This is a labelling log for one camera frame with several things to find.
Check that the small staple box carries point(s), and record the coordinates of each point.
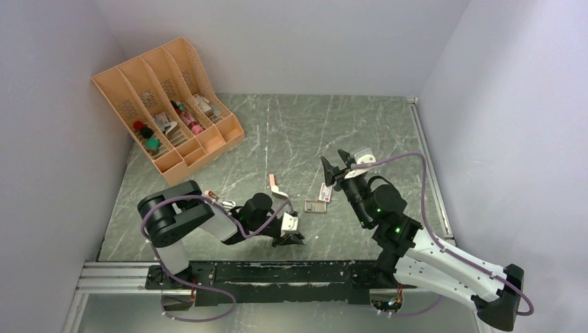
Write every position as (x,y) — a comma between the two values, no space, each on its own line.
(325,193)

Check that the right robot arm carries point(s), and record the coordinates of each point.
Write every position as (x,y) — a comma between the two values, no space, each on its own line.
(411,254)

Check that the cardboard staple tray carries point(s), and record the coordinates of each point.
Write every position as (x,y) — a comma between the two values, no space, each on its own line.
(315,206)

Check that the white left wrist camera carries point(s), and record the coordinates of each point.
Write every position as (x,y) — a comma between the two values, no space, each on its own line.
(289,224)

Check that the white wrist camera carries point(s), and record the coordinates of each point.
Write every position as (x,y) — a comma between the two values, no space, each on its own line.
(289,224)
(361,163)

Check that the peach plastic file organizer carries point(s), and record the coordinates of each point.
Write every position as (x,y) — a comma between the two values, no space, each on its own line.
(143,86)

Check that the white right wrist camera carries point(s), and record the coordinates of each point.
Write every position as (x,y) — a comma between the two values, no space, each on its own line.
(361,163)

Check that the black round stamp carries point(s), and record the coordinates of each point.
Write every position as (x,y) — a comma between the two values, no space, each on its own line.
(146,132)

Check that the red round stamp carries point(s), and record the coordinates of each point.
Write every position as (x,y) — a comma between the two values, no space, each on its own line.
(138,125)

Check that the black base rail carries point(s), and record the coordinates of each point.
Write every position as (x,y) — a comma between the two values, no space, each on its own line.
(352,281)

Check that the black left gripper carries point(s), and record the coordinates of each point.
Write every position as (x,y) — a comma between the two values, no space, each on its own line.
(291,239)

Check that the grey white stapler in organizer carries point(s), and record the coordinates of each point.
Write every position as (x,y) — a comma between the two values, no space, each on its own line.
(170,128)

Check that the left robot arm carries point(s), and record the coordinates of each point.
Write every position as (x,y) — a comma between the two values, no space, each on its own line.
(168,216)

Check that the green stamp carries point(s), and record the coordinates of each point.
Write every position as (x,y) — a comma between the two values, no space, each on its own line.
(152,145)

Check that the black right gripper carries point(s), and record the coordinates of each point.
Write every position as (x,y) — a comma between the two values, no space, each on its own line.
(329,177)

